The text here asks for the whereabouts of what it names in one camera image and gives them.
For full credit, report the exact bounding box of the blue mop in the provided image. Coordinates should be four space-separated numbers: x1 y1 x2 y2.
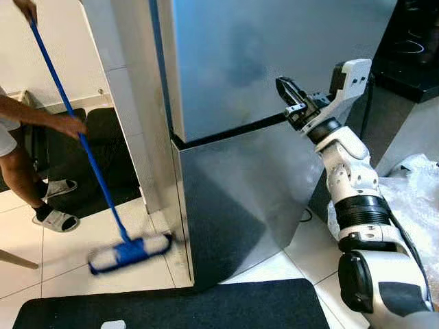
29 17 174 276

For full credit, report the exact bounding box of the silver fridge freezer door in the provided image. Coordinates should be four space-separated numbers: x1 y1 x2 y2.
170 0 399 143

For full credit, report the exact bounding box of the silver fridge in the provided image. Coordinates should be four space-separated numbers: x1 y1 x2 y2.
147 0 399 289

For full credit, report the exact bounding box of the person right hand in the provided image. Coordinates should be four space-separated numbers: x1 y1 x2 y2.
54 114 88 140

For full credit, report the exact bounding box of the person left hand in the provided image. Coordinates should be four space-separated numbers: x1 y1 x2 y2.
12 0 38 25

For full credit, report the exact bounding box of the grey kitchen cabinet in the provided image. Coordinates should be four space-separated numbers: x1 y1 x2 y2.
357 86 439 175

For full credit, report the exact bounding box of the black kitchen countertop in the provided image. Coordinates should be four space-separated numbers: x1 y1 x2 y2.
370 0 439 103

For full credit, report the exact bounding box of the clear plastic bubble wrap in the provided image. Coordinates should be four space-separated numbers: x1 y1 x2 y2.
328 154 439 302

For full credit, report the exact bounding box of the black floor mat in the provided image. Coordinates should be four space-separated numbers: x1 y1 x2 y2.
12 278 331 329

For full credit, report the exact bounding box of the grey sandal with black sock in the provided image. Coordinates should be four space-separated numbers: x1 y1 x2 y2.
41 178 78 199
32 206 81 234

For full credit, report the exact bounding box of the person bare leg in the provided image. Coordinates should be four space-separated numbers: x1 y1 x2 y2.
0 144 45 206

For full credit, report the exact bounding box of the person white clothing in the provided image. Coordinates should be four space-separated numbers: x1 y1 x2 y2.
0 86 18 158

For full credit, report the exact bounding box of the light wooden stick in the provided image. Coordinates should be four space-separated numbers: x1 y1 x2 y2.
0 249 40 270

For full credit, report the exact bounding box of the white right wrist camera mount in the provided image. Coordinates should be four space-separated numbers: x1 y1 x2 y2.
322 58 373 124

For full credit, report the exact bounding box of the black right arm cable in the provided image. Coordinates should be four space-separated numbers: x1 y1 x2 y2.
391 212 434 302

